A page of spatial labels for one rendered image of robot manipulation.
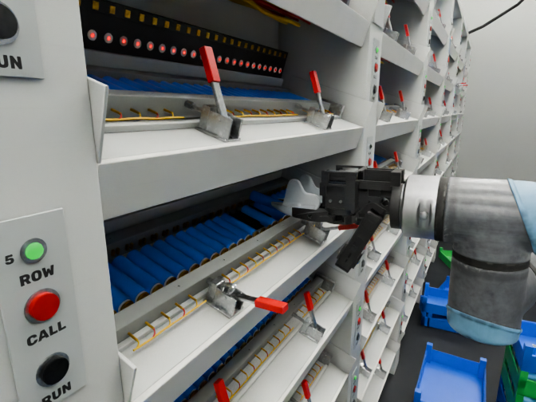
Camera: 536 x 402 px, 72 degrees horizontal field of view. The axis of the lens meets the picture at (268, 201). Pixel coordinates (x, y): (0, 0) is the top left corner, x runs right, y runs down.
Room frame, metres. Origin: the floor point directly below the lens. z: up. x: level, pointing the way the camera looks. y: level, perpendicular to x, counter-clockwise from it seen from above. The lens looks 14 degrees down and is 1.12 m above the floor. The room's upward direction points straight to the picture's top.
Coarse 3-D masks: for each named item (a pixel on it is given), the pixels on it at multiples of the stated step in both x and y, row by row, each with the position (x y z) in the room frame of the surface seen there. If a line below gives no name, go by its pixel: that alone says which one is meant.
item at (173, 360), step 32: (224, 192) 0.63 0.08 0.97; (128, 224) 0.46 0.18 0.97; (288, 256) 0.53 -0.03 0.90; (320, 256) 0.58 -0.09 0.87; (256, 288) 0.43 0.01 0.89; (288, 288) 0.49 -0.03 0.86; (192, 320) 0.35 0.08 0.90; (224, 320) 0.36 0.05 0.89; (256, 320) 0.42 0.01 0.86; (128, 352) 0.29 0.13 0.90; (160, 352) 0.30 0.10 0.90; (192, 352) 0.31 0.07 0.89; (224, 352) 0.36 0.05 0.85; (128, 384) 0.23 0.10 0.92; (160, 384) 0.27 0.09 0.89
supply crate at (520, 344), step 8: (528, 328) 1.05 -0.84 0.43; (520, 336) 1.05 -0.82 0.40; (528, 336) 1.05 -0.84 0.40; (520, 344) 0.94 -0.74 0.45; (528, 344) 0.90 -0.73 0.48; (520, 352) 0.92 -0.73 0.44; (528, 352) 0.89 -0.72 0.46; (520, 360) 0.91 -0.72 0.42; (528, 360) 0.89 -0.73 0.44; (520, 368) 0.90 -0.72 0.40; (528, 368) 0.88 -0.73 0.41
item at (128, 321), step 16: (288, 224) 0.59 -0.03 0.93; (256, 240) 0.51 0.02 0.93; (272, 240) 0.53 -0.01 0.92; (224, 256) 0.44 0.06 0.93; (240, 256) 0.45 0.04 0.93; (192, 272) 0.39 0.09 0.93; (208, 272) 0.40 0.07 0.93; (224, 272) 0.43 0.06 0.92; (176, 288) 0.36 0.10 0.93; (192, 288) 0.37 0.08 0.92; (144, 304) 0.32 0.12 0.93; (160, 304) 0.33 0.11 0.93; (176, 304) 0.35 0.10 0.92; (128, 320) 0.30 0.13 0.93; (144, 320) 0.32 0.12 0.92; (176, 320) 0.33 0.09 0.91; (128, 336) 0.30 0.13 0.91
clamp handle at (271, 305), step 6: (234, 288) 0.38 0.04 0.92; (228, 294) 0.38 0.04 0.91; (234, 294) 0.37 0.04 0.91; (240, 294) 0.37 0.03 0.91; (240, 300) 0.37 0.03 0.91; (246, 300) 0.36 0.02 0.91; (252, 300) 0.36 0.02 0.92; (258, 300) 0.36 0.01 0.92; (264, 300) 0.36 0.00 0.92; (270, 300) 0.36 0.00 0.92; (276, 300) 0.36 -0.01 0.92; (258, 306) 0.35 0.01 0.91; (264, 306) 0.35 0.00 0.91; (270, 306) 0.35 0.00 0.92; (276, 306) 0.34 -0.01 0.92; (282, 306) 0.34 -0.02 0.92; (276, 312) 0.34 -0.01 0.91; (282, 312) 0.34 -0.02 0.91
